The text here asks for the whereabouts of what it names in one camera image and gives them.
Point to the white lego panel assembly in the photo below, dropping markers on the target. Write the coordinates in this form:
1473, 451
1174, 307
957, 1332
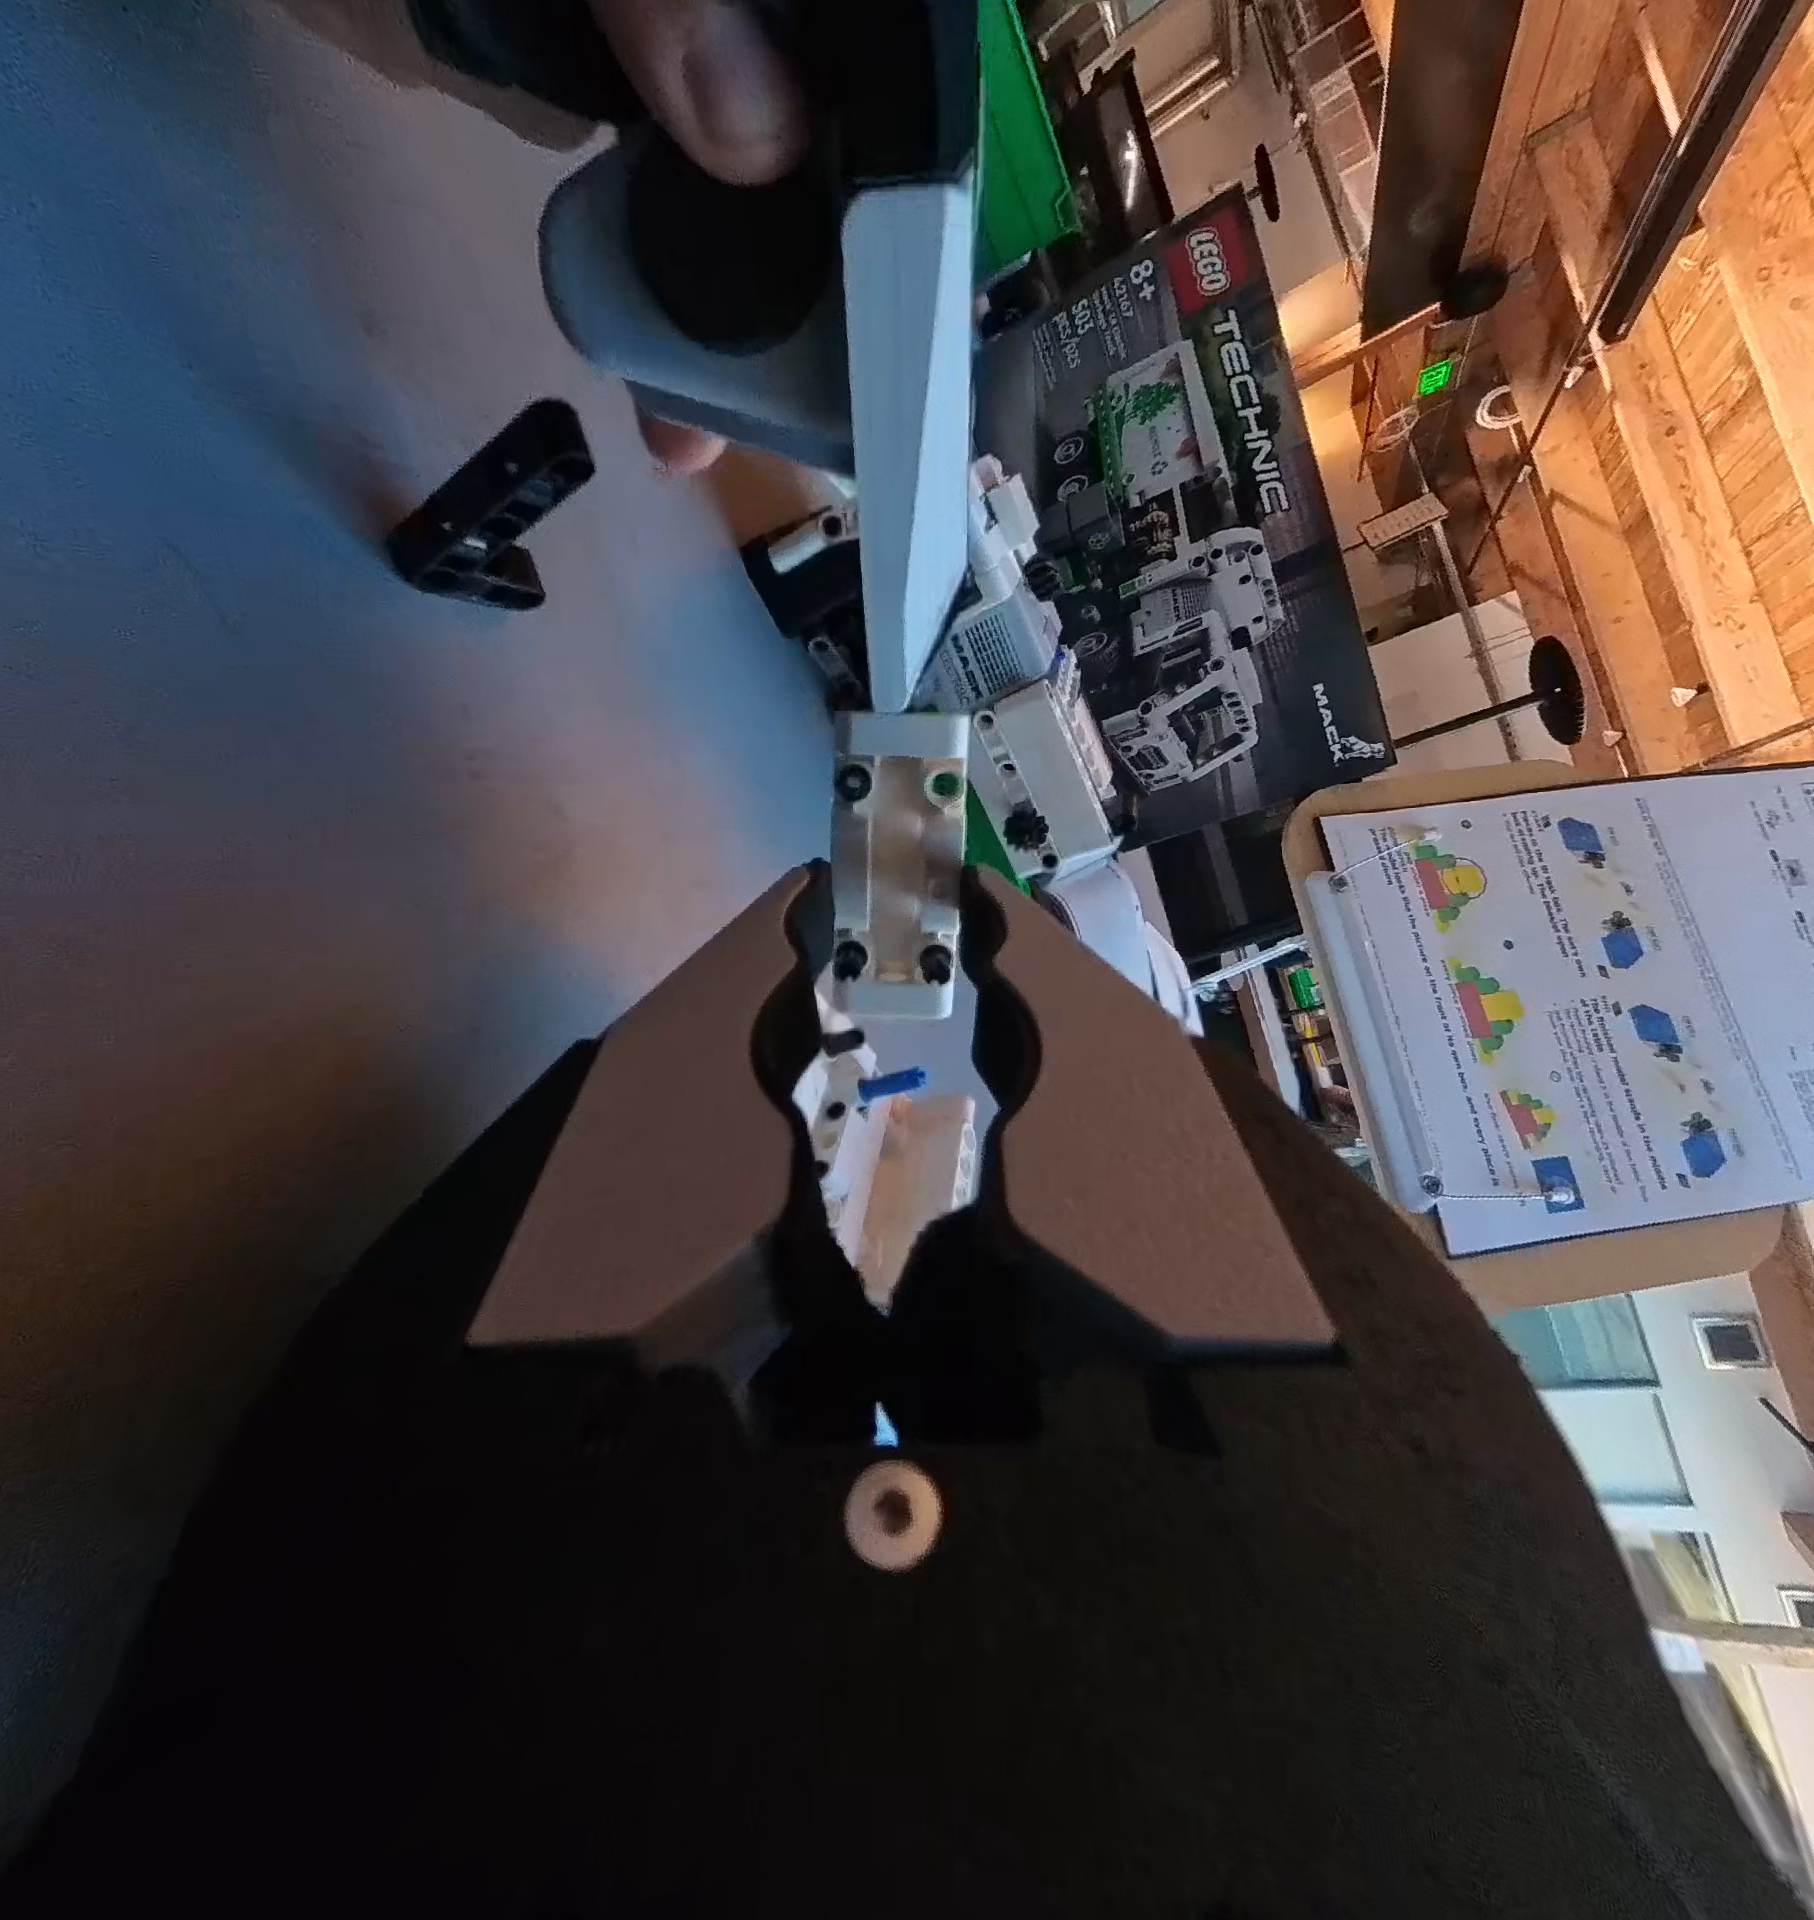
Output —
908, 1162

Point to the white green lego truck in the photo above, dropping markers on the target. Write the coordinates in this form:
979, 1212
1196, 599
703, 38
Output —
1050, 752

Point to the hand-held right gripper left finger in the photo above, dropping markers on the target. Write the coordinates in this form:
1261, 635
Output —
654, 1172

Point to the white lego block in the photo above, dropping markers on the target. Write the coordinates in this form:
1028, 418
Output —
899, 856

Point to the green plastic bin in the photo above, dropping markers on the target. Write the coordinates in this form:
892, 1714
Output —
1020, 135

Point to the person's left hand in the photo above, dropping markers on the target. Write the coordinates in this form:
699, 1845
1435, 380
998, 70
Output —
713, 90

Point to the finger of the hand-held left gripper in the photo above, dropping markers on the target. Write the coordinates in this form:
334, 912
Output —
914, 421

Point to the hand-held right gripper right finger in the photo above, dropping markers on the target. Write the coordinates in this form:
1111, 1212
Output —
1149, 1186

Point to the wooden instruction sign board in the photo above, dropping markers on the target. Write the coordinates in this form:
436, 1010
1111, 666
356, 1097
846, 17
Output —
1597, 1021

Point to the green exit sign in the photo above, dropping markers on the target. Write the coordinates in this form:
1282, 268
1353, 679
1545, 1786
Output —
1435, 374

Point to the black lego L-beam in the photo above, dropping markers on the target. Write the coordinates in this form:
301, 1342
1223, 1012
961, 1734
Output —
496, 502

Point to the black ceiling panel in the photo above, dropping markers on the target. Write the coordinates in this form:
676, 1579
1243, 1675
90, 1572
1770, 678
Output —
1462, 135

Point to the dark lego set box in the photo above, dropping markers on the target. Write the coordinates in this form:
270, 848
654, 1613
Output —
1238, 572

